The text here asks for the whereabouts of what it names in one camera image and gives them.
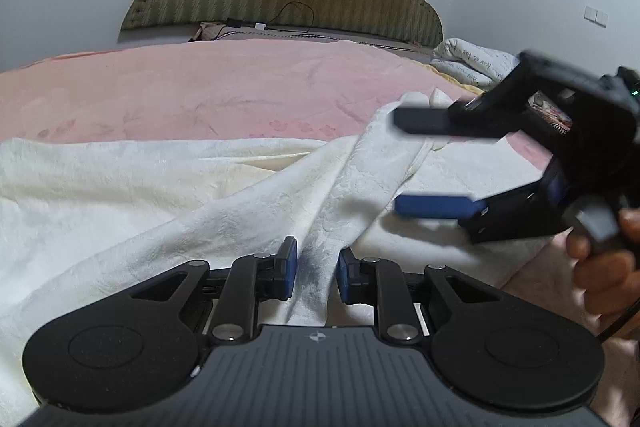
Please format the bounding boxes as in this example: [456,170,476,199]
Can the yellow bed sheet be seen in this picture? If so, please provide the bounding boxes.
[425,61,487,96]

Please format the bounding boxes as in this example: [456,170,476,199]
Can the colourful patterned cloth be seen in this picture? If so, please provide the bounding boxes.
[531,91,574,136]

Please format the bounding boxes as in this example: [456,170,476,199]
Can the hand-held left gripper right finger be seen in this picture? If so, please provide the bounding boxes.
[338,247,501,346]

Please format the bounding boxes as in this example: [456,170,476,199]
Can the black charging cable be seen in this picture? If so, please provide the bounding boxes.
[264,1,317,34]

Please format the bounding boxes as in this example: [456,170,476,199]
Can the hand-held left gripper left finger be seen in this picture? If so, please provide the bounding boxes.
[131,236,299,346]

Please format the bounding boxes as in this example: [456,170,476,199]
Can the white pants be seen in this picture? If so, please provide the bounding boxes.
[0,88,576,423]

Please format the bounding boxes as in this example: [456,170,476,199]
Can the pink blanket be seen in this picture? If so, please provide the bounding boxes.
[0,38,640,427]

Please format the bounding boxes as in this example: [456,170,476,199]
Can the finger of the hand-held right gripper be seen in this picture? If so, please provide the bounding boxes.
[393,52,543,140]
[395,174,571,244]

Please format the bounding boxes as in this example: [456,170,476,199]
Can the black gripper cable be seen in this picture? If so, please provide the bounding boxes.
[596,294,640,344]

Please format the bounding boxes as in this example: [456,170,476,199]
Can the white printed pillow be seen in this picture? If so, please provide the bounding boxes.
[431,38,523,90]

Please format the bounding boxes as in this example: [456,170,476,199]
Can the person's right hand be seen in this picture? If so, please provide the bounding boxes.
[567,209,640,338]

